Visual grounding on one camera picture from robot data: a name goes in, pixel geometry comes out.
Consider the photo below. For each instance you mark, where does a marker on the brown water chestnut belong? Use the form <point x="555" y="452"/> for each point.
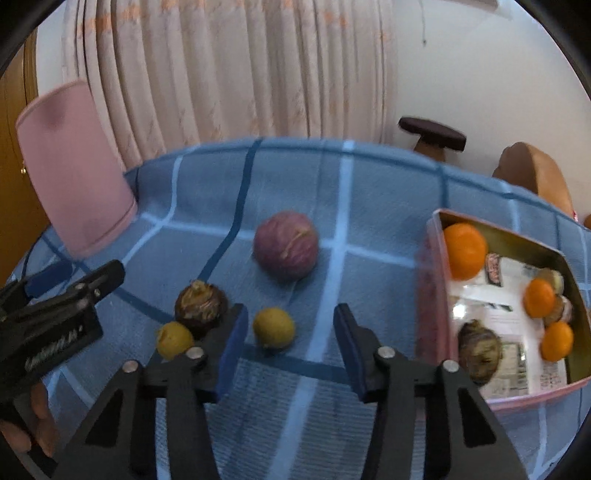
<point x="201" y="307"/>
<point x="480" y="350"/>

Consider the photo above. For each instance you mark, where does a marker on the printed paper sheet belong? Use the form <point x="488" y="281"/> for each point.
<point x="508" y="323"/>

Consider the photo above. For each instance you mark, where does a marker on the purple round fruit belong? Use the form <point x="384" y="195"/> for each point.
<point x="286" y="244"/>

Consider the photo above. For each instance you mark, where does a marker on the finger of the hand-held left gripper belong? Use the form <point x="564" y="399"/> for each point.
<point x="44" y="281"/>
<point x="99" y="281"/>

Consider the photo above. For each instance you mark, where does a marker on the floral cream curtain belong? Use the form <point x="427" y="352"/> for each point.
<point x="231" y="69"/>

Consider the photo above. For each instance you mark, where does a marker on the person's left hand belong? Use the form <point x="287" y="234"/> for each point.
<point x="44" y="415"/>

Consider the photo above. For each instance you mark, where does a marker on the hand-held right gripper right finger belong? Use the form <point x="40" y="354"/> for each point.
<point x="351" y="350"/>

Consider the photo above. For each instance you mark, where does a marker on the small orange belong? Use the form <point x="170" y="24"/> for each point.
<point x="557" y="340"/>
<point x="539" y="297"/>

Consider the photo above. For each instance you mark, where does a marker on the pink cylindrical appliance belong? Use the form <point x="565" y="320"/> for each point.
<point x="74" y="161"/>

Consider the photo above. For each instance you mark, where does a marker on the large orange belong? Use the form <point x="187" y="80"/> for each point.
<point x="465" y="251"/>

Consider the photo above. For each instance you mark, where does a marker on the brass door knob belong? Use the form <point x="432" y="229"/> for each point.
<point x="23" y="168"/>

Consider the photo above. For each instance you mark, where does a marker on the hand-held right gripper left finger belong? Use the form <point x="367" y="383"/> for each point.
<point x="233" y="350"/>

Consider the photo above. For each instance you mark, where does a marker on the brown wooden chair back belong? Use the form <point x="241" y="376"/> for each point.
<point x="531" y="170"/>

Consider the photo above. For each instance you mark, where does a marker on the dark wooden stool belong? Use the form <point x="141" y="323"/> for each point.
<point x="431" y="131"/>

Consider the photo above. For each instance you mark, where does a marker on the pink tin box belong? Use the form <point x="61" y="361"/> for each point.
<point x="431" y="314"/>

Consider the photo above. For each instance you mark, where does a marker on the purple sugarcane piece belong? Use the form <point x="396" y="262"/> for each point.
<point x="561" y="310"/>
<point x="551" y="278"/>

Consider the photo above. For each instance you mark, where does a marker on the yellow-green round fruit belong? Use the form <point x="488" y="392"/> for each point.
<point x="174" y="340"/>
<point x="274" y="328"/>

